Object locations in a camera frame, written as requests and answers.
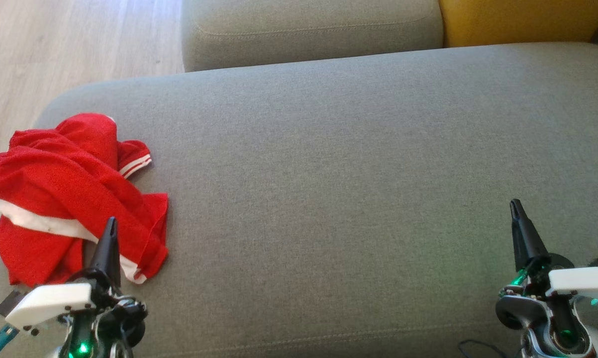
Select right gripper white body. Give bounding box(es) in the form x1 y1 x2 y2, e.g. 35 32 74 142
517 255 598 302

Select teal left camera connector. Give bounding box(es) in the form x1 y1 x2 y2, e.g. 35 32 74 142
0 326 20 358

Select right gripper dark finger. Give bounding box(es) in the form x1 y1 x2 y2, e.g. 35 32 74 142
509 199 551 271

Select yellow sofa backrest cushion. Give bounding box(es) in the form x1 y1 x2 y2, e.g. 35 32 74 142
438 0 598 48

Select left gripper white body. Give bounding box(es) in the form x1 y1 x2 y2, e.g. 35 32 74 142
5 268 126 332

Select red basketball jersey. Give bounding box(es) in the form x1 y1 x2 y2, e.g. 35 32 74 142
0 113 153 219

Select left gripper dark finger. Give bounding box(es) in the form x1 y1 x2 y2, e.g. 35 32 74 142
89 217 121 288

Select grey sofa seat cushion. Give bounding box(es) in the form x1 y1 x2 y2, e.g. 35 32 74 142
181 0 444 73

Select red white-striped basketball shorts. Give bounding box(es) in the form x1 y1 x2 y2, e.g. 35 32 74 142
0 191 169 288

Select large grey sofa ottoman cushion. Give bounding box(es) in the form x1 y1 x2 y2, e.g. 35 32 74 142
0 42 598 358

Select thin black cable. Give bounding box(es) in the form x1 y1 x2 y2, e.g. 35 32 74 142
458 339 508 358

